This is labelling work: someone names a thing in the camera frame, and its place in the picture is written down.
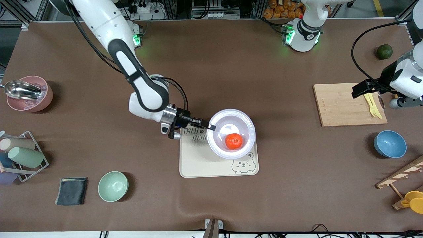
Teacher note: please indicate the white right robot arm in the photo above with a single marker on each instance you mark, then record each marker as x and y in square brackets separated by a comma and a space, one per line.
[148, 96]

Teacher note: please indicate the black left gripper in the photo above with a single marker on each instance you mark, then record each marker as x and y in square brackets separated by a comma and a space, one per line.
[385, 76]

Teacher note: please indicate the yellow mug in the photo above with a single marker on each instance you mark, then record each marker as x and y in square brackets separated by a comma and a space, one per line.
[414, 201]

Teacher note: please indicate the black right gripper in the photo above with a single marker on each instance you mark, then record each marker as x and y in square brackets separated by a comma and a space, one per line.
[183, 118]

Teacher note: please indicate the orange fruit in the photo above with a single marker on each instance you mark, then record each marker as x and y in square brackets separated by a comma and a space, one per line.
[234, 141]

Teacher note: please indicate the brown table mat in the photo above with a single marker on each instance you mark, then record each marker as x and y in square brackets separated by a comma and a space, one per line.
[281, 198]

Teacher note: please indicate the cream tray with bear print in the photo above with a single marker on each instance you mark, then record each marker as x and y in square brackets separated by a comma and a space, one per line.
[201, 165]

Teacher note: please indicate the purple cup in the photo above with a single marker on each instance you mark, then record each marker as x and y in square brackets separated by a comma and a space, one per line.
[6, 178]

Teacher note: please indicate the light green bowl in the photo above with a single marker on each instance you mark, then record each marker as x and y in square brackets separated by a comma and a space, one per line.
[113, 186]

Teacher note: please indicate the beige cup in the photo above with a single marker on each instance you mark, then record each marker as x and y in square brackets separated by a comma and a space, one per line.
[19, 144]

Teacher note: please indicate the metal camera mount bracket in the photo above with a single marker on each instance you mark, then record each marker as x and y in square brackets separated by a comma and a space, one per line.
[213, 228]

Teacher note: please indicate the white power strip with plugs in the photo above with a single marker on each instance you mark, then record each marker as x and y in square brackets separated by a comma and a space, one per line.
[145, 10]

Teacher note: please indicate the metal scoop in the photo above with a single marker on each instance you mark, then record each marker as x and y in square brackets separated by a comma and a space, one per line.
[21, 90]

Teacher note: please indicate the dark green avocado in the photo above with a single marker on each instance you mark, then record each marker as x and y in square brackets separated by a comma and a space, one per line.
[384, 52]

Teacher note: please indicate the pink bowl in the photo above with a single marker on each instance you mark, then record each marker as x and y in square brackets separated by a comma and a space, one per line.
[39, 104]

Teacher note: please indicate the wooden cutting board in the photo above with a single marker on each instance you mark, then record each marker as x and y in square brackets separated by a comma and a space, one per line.
[333, 105]

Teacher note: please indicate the blue bowl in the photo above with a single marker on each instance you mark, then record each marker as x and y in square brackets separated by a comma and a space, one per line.
[390, 144]

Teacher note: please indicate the yellow plastic fork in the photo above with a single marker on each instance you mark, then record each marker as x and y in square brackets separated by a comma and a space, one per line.
[373, 109]

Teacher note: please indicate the small white power strip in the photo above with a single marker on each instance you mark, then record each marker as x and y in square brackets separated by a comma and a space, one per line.
[210, 15]

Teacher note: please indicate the bag of orange buns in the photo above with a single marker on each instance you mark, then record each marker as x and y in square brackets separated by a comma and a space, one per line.
[281, 9]

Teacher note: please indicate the white round plate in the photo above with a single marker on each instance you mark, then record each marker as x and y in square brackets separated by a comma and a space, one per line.
[221, 145]

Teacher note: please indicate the mint green cup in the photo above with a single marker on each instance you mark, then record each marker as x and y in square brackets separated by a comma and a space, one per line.
[26, 157]

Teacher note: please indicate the wooden drying rack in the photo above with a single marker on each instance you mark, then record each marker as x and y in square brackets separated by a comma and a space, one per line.
[400, 174]

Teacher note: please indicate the blue cup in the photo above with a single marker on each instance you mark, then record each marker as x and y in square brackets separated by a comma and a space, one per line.
[6, 160]

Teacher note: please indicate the dark grey folded cloth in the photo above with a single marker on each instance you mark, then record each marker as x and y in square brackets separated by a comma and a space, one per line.
[71, 191]

